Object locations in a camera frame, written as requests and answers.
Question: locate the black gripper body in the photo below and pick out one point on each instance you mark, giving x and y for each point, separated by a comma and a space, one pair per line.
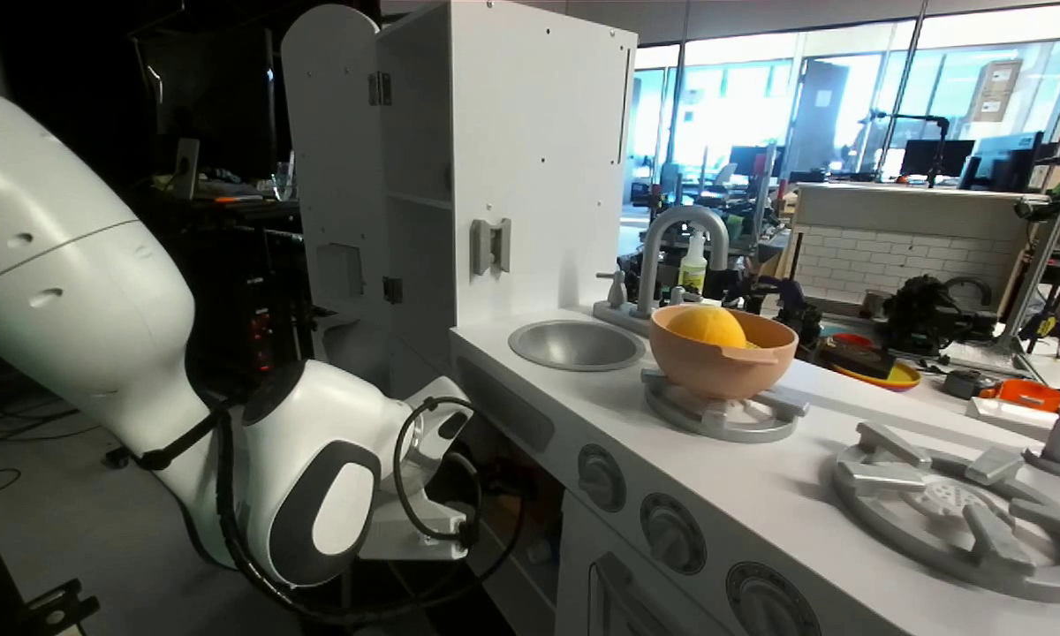
456, 497

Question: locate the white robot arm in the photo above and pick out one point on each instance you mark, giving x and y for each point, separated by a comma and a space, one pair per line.
72, 270

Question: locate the black door latch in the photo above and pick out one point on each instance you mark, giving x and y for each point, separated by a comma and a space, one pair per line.
394, 291

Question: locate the white spray bottle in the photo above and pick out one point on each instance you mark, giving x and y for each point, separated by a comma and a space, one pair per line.
695, 270

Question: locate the grey stove knob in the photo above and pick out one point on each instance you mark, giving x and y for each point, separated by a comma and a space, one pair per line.
603, 477
772, 601
672, 535

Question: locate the silver sink basin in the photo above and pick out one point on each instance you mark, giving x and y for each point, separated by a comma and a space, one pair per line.
577, 345

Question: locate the grey toy stove burner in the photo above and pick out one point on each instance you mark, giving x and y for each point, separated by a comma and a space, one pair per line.
956, 518
724, 416

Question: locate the tan bowl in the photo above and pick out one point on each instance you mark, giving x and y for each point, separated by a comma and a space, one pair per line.
724, 369

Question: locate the grey toy faucet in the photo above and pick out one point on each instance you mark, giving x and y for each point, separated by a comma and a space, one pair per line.
650, 267

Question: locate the yellow lemon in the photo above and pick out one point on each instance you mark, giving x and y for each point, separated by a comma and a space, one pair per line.
709, 328

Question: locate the white toy kitchen body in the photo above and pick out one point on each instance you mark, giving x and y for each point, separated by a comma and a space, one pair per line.
542, 144

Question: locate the orange round dish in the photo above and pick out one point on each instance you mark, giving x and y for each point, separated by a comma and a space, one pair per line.
888, 376

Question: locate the black floor device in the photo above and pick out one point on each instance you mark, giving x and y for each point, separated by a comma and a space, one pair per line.
0, 594

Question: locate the black desk monitor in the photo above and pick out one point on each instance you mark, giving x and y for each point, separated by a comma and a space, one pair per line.
936, 158

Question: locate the grey toy wall phone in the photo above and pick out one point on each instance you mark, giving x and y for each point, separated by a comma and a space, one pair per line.
487, 247

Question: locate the framed wall poster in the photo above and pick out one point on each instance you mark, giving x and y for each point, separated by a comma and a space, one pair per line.
993, 91

